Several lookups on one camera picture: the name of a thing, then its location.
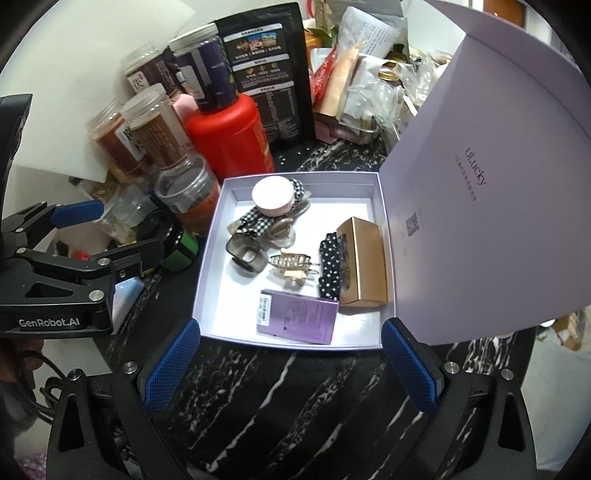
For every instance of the white foam board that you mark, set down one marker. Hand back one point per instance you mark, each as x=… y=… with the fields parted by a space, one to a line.
x=92 y=69

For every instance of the gold rectangular box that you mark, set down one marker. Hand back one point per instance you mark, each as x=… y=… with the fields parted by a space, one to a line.
x=364 y=263

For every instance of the pink round compact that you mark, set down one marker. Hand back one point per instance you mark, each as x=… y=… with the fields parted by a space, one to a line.
x=272 y=196

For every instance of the lavender gift box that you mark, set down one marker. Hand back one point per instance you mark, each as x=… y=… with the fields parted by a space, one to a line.
x=485 y=161

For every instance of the gold lid jar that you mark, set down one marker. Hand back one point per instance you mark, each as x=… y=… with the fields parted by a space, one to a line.
x=388 y=74

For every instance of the tan paper bag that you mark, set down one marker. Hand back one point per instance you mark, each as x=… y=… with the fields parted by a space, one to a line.
x=339 y=87

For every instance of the white printed paper sheet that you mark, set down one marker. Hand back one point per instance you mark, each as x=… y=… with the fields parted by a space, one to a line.
x=369 y=27

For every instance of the purple card packet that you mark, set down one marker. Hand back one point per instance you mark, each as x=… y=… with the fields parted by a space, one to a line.
x=298 y=316

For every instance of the pink plastic bottle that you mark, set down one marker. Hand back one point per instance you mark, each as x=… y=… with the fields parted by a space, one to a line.
x=184 y=106

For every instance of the clear lid reddish jar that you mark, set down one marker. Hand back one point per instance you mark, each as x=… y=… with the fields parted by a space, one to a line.
x=189 y=196

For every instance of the green jar black lid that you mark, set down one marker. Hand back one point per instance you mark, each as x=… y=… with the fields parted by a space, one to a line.
x=182 y=247

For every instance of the red foil packet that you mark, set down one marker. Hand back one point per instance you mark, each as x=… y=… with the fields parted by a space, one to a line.
x=325 y=76

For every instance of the pink plastic tray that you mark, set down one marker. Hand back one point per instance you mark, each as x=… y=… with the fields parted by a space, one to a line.
x=341 y=131

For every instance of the polka dot bow hair clip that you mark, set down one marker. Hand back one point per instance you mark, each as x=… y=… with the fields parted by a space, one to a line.
x=330 y=265

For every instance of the pastel gradient power bank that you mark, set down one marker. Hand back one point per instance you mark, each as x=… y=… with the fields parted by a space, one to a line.
x=127 y=295

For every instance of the black printed pouch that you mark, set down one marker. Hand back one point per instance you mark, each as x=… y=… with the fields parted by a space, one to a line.
x=268 y=69

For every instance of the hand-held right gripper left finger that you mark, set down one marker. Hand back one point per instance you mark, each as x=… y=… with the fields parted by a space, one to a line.
x=171 y=369

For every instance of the smoky square claw clip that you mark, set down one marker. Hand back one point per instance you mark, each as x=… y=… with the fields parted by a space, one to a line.
x=247 y=256

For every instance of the pile of clear plastic bags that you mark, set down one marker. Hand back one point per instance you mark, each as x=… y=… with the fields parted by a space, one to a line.
x=392 y=97

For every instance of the checkered bow hair clip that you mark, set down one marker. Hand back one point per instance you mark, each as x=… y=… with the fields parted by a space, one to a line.
x=251 y=221

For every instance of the gold claw hair clip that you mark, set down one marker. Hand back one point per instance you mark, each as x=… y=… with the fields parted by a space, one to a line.
x=291 y=265

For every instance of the dark maroon jar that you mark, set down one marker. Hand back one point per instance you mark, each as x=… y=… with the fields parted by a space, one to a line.
x=147 y=69

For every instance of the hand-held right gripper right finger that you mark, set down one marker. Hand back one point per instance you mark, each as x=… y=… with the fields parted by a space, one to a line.
x=411 y=364

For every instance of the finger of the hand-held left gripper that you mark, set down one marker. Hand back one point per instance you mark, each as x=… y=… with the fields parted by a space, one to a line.
x=134 y=254
x=78 y=212

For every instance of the red plastic bottle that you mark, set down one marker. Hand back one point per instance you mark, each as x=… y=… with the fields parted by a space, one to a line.
x=228 y=138

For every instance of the purple label jar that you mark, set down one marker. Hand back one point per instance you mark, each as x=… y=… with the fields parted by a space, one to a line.
x=203 y=74

